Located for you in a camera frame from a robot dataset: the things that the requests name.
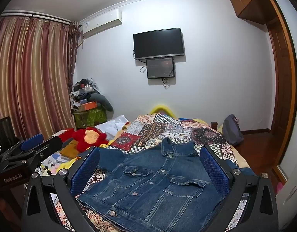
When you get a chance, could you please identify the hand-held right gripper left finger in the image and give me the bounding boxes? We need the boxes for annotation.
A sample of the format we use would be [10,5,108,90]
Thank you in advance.
[21,146,122,232]

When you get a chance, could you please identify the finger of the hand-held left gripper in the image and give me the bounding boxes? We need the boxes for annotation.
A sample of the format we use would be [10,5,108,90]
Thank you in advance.
[2,133,45,161]
[4,136,63,172]

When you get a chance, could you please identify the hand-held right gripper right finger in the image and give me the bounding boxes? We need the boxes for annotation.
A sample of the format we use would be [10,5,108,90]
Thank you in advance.
[199,145,279,232]

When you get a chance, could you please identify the blue denim jacket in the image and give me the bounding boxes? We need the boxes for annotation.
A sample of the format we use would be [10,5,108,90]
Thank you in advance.
[76,137,256,232]

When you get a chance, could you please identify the red flat box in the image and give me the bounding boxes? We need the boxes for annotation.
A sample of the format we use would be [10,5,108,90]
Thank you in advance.
[53,129,75,142]

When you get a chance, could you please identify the brown flat book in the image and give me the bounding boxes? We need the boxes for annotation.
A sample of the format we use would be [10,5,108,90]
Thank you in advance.
[59,140,79,159]

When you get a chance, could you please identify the red plush toy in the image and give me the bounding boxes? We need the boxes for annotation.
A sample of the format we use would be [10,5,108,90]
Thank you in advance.
[72,127,110,153]

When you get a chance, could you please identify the dark wooden chair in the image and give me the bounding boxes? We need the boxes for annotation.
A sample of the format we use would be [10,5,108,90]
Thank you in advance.
[0,116,18,150]

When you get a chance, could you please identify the grey backpack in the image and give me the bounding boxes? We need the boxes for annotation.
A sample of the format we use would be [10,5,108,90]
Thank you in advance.
[222,114,244,147]

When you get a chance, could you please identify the green patterned storage box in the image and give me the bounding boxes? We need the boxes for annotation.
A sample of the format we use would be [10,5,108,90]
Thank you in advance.
[73,107,107,130]

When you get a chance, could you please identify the white pillow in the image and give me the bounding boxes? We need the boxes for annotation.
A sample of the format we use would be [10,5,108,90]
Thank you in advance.
[95,115,129,141]

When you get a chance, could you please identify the orange box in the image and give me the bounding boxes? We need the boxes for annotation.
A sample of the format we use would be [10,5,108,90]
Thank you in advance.
[79,101,98,112]

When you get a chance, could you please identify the pile of assorted clutter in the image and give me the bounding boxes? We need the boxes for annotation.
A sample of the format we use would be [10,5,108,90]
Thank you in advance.
[70,78,103,107]

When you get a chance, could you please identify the striped red gold curtain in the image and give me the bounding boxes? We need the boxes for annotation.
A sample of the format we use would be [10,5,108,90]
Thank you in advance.
[0,14,79,145]

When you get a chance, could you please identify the patchwork printed quilt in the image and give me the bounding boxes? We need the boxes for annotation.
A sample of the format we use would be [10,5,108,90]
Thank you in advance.
[39,113,250,232]

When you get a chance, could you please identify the grey bolster pillow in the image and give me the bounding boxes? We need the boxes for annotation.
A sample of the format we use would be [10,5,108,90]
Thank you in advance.
[88,93,114,112]

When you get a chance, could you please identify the yellow plush cushion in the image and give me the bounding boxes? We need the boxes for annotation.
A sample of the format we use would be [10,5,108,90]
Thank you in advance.
[150,104,178,119]

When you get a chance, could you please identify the curtain rod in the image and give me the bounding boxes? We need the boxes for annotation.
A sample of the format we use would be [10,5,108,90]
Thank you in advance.
[1,11,73,25]

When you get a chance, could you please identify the wooden overhead cabinet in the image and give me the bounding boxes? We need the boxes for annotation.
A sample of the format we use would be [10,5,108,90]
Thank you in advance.
[229,0,279,25]

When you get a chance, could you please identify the black monitor cable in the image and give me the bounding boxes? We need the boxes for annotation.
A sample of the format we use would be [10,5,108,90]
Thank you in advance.
[162,77,175,90]

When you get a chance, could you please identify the small black wall monitor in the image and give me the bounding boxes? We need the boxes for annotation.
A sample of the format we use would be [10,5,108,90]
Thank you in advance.
[146,57,175,79]

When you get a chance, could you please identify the white wall air conditioner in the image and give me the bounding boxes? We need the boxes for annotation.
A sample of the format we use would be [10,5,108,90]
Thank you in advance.
[79,8,123,39]

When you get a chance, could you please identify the black wall television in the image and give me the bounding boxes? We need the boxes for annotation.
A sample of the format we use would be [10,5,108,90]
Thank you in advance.
[133,28,185,61]

